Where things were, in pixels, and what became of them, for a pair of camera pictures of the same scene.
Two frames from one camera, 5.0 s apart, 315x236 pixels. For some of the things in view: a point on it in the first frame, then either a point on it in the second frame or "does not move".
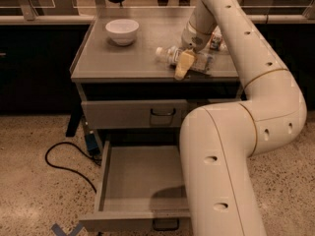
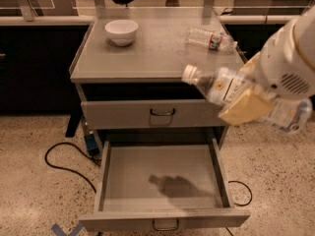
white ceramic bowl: [122, 30] does not move
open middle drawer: [141, 189] does not move
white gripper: [192, 38] -> [283, 67]
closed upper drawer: [139, 114] does not move
